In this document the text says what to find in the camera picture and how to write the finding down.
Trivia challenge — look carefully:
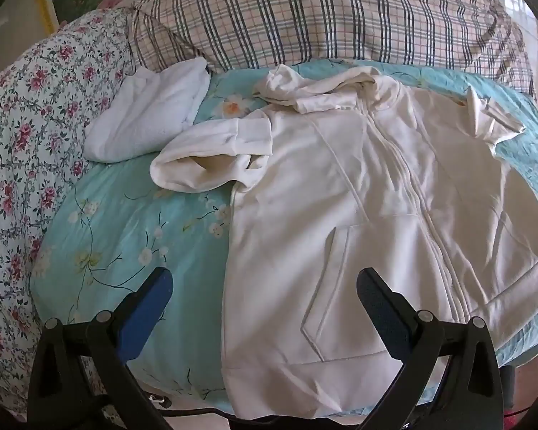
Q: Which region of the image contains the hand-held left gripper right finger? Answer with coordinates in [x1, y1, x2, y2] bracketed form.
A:
[356, 268, 506, 430]

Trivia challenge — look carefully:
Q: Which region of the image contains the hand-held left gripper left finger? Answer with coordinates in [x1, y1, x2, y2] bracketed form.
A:
[27, 267, 175, 430]

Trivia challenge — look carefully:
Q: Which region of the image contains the white zip hoodie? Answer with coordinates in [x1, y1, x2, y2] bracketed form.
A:
[150, 64, 538, 418]

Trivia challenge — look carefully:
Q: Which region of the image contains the teal floral bed sheet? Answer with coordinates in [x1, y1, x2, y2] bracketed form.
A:
[29, 59, 538, 406]

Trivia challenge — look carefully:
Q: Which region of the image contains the white folded towel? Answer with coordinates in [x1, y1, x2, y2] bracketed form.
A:
[84, 57, 211, 162]

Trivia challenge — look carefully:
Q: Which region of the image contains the pink floral quilt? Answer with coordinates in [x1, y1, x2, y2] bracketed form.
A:
[0, 8, 137, 417]

